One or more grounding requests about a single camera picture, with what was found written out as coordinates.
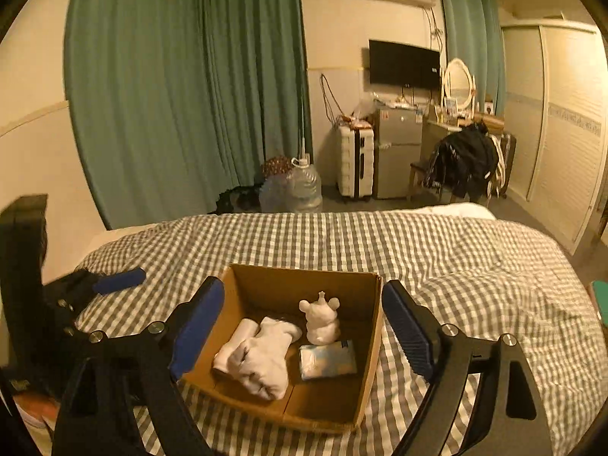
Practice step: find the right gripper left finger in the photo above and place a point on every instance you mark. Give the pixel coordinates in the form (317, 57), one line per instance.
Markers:
(112, 375)

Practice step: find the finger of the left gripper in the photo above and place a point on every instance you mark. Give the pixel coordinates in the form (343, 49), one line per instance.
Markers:
(118, 282)

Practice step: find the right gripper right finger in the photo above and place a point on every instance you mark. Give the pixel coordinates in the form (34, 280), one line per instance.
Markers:
(508, 417)

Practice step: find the blue floral tissue pack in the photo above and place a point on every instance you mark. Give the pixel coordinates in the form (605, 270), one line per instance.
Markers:
(327, 361)

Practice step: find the white towel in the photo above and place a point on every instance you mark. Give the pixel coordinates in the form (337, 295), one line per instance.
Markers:
(246, 329)

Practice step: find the grey checkered bed quilt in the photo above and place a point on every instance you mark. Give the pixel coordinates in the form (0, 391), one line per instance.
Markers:
(487, 276)

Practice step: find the brown cardboard box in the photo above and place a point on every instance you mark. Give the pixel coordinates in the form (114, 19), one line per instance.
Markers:
(324, 405)

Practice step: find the white bear figurine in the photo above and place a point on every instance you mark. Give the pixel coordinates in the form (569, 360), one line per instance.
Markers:
(322, 323)

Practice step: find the white crumpled socks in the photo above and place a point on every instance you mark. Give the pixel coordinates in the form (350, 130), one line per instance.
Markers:
(259, 363)

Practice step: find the teal slipper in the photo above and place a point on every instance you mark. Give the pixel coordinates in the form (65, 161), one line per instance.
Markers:
(599, 294)

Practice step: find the clear water jug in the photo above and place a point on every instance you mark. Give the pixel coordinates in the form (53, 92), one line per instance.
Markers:
(303, 187)
(273, 194)

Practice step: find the chair with black clothes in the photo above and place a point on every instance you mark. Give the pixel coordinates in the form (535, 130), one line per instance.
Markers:
(470, 163)

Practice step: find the brown patterned bag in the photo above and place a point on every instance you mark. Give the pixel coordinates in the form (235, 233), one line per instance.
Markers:
(277, 166)

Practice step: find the large green curtain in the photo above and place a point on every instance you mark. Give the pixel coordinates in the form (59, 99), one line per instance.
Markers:
(175, 102)

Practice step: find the white suitcase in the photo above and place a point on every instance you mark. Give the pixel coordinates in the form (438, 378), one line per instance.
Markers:
(355, 160)

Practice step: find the silver mini fridge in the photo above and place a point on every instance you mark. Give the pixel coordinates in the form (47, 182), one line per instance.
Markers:
(398, 135)

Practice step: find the white dressing table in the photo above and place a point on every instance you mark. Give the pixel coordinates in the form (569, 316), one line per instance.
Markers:
(433, 132)

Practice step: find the white oval mirror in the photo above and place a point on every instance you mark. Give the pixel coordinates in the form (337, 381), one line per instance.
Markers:
(458, 86)

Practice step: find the white wardrobe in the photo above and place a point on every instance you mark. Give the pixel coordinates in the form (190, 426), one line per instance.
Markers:
(556, 108)

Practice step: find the small green curtain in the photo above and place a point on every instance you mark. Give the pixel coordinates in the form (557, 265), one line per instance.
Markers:
(474, 35)

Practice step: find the black wall television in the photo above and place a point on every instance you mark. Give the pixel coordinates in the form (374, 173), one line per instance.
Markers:
(403, 65)

